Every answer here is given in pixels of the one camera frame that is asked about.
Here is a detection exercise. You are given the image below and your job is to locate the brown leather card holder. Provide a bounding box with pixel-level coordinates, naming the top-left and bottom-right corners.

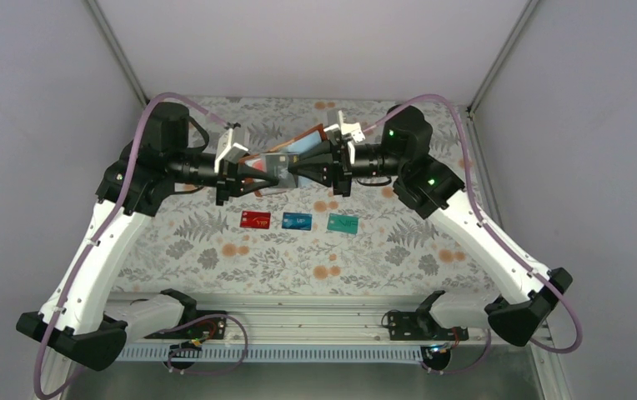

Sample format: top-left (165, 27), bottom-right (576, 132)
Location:
top-left (241, 124), bottom-right (327, 198)

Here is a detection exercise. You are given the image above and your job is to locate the red VIP credit card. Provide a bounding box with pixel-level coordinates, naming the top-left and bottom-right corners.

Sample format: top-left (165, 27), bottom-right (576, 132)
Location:
top-left (239, 211), bottom-right (271, 229)

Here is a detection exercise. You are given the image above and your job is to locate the teal credit card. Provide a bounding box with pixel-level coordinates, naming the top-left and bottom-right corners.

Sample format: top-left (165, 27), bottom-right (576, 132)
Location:
top-left (327, 213), bottom-right (359, 235)

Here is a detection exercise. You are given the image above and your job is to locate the blue credit card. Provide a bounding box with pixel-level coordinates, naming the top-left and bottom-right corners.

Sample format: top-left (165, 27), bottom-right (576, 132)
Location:
top-left (281, 212), bottom-right (313, 231)

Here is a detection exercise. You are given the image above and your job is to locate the black VIP credit card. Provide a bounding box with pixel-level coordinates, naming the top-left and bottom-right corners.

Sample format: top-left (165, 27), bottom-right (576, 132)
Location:
top-left (260, 152), bottom-right (298, 189)

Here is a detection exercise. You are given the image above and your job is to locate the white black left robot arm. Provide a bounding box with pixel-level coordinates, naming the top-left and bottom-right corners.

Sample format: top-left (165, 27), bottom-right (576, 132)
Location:
top-left (16, 93), bottom-right (278, 371)

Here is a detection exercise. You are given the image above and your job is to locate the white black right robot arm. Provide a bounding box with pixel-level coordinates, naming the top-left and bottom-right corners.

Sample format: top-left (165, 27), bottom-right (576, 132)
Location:
top-left (288, 104), bottom-right (573, 347)

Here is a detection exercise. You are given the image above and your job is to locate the floral patterned table mat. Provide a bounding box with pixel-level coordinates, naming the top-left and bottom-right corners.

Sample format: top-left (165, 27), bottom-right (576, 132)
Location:
top-left (88, 96), bottom-right (504, 297)

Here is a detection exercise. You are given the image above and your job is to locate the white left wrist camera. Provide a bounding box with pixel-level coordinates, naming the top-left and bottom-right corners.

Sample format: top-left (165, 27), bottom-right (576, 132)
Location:
top-left (214, 123), bottom-right (248, 173)

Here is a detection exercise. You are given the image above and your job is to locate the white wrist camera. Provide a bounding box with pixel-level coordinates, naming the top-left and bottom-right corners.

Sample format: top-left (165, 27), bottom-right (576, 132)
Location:
top-left (214, 123), bottom-right (248, 173)
top-left (324, 109), bottom-right (365, 165)

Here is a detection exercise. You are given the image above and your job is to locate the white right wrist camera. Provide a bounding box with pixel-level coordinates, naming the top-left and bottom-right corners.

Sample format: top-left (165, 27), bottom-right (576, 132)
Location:
top-left (324, 109), bottom-right (365, 165)

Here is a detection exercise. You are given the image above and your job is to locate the aluminium rail frame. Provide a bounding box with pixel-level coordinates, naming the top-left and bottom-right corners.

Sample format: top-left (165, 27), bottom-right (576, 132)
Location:
top-left (56, 295), bottom-right (553, 346)

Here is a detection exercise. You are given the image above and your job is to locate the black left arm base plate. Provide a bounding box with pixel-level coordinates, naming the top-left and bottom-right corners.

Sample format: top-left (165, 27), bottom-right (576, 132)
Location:
top-left (144, 310), bottom-right (228, 340)

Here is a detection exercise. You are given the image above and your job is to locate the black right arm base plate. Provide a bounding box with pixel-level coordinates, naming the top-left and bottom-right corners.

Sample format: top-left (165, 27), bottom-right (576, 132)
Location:
top-left (381, 310), bottom-right (469, 342)

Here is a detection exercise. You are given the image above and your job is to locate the grey slotted cable duct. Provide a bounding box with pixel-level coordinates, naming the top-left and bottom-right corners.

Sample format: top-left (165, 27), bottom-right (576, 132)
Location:
top-left (73, 345), bottom-right (430, 364)

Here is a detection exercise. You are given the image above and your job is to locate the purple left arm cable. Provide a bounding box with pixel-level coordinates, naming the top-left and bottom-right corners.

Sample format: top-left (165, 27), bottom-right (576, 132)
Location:
top-left (32, 92), bottom-right (231, 400)

